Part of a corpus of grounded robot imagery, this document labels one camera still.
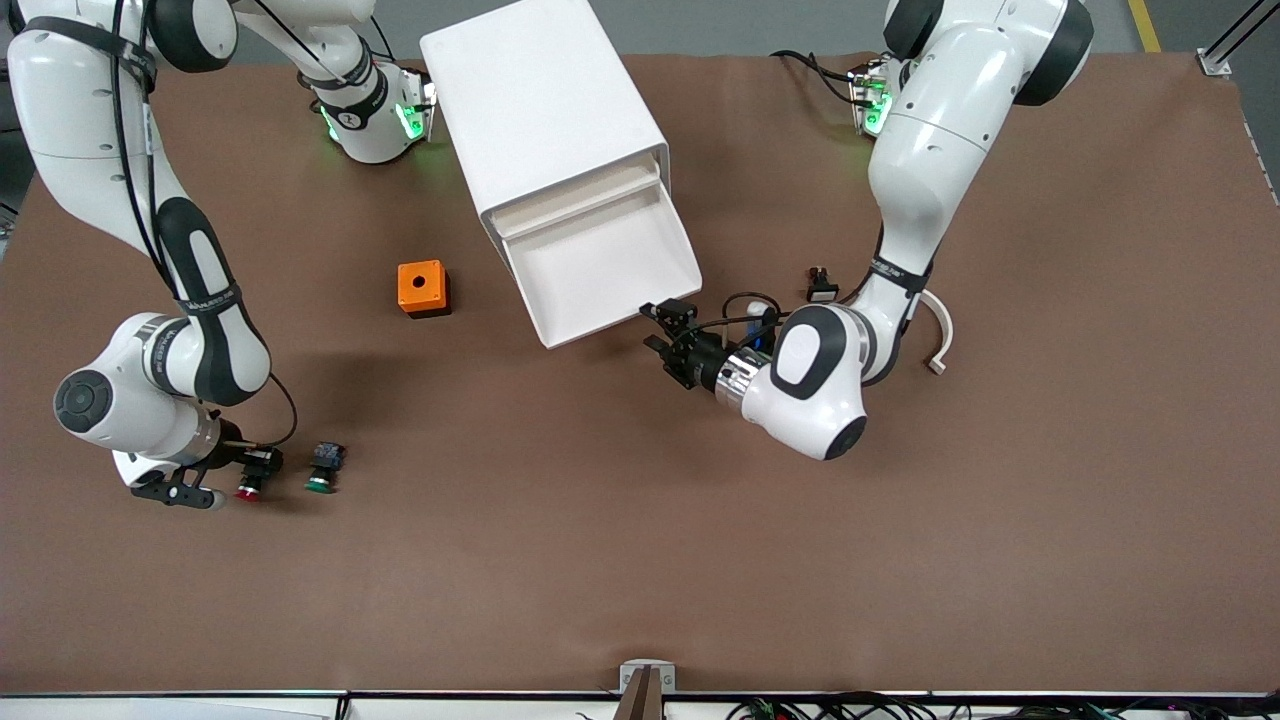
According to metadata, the orange box with hole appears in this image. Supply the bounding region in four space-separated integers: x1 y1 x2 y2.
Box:
397 260 451 319

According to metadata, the black cable bundle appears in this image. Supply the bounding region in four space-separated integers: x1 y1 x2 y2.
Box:
725 692 1280 720

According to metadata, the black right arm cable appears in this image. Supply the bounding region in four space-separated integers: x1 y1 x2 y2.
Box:
108 0 299 448

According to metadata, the white plastic drawer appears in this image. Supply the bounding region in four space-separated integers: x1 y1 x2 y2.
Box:
497 165 704 350

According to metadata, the white table edge rail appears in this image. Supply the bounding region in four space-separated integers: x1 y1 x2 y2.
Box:
0 690 1280 720

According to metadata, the white half-ring pipe clamp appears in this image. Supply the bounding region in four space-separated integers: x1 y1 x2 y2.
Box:
915 288 955 376

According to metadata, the yellow floor tape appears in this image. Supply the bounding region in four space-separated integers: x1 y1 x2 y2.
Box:
1128 0 1163 53

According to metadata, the black left base cable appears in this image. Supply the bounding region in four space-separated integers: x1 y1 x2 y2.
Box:
770 48 866 106

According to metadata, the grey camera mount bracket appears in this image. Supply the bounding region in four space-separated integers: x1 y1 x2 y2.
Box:
619 659 677 720

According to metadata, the white drawer cabinet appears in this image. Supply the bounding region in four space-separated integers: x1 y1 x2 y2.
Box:
419 0 671 271

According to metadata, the green push button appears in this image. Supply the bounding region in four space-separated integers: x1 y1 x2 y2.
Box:
304 441 349 495

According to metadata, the aluminium frame profile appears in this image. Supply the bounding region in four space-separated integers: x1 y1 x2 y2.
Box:
1197 0 1280 78

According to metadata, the red push button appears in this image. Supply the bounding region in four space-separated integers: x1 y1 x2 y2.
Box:
235 448 285 502

